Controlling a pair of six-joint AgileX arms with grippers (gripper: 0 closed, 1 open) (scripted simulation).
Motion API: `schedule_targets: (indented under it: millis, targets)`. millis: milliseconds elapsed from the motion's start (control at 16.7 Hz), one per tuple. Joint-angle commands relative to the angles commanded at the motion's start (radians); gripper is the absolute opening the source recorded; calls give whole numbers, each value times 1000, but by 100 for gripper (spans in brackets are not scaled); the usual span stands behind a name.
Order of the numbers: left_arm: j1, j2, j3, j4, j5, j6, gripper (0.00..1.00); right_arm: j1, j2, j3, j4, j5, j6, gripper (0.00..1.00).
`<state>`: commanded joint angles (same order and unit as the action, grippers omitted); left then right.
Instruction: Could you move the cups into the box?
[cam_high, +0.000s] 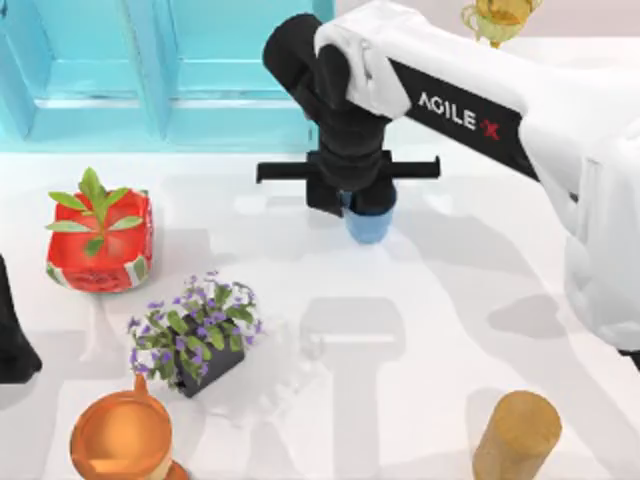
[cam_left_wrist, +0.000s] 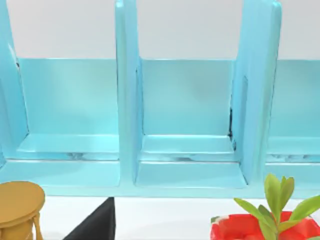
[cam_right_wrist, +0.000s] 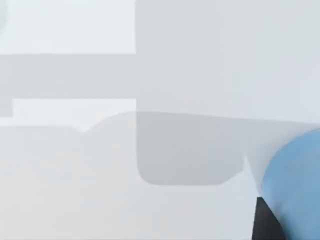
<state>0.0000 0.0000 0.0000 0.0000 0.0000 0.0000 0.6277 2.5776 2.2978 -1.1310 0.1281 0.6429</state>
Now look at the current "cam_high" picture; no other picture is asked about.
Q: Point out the blue cup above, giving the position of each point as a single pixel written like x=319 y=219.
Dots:
x=369 y=229

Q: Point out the red plant pot green plant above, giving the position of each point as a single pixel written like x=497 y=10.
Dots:
x=95 y=260

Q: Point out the yellow wooden cup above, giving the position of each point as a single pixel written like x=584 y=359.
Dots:
x=515 y=440

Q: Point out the light blue rack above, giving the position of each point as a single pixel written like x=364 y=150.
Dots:
x=100 y=75

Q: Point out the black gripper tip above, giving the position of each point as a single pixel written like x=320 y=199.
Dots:
x=12 y=340

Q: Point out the black plant pot purple flowers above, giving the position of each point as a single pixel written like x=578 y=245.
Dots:
x=200 y=330

